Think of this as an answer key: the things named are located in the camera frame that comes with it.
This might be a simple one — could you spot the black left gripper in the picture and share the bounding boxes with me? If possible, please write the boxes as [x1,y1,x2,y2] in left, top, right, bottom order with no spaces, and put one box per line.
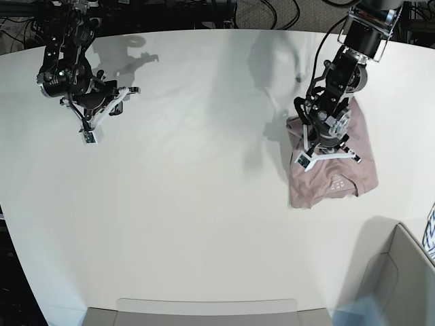
[294,101,362,164]

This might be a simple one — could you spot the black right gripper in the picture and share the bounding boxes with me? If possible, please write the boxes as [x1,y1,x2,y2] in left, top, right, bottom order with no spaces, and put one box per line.
[36,67,141,117]

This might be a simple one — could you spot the pink T-shirt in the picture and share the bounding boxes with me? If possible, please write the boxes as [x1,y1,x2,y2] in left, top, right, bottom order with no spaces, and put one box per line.
[286,99,379,209]

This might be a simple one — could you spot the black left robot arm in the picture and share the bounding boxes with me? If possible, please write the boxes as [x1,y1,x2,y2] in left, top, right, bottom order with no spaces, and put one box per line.
[294,1,404,153]

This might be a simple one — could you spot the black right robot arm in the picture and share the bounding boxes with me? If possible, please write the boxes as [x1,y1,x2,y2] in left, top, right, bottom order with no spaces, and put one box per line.
[37,1,366,170]

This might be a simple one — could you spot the blue white patterned cloth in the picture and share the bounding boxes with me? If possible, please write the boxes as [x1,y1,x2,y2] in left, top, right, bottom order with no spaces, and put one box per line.
[422,206,435,261]

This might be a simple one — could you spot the grey cardboard box right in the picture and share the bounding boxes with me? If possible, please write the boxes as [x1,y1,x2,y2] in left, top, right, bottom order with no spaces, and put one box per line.
[355,223,434,325]

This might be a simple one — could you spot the blue blurry object bottom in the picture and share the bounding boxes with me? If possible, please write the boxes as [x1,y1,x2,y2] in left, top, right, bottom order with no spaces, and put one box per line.
[330,295,385,326]

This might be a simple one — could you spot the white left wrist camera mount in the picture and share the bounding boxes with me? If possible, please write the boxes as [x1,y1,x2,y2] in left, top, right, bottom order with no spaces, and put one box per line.
[294,125,357,172]

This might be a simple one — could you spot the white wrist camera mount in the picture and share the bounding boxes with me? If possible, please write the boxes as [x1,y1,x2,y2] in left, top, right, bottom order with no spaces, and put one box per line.
[294,125,357,172]
[60,82,132,145]

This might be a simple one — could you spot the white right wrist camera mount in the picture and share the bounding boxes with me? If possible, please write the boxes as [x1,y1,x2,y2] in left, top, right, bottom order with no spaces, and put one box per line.
[60,82,132,145]

